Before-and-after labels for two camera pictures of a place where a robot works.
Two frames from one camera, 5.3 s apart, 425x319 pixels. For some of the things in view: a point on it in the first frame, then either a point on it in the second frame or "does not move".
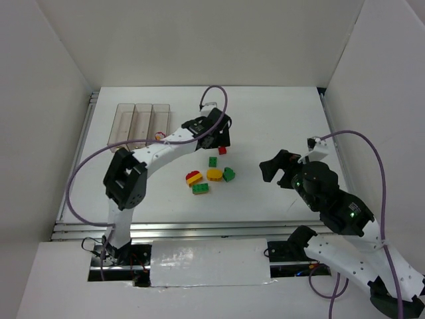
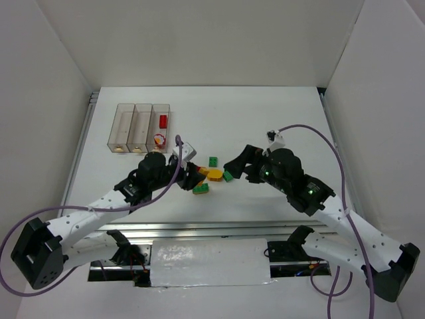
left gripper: [224, 133] -> [187, 173]
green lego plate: [200, 188] does not move
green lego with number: [228, 174] does not move
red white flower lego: [159, 135] does not move
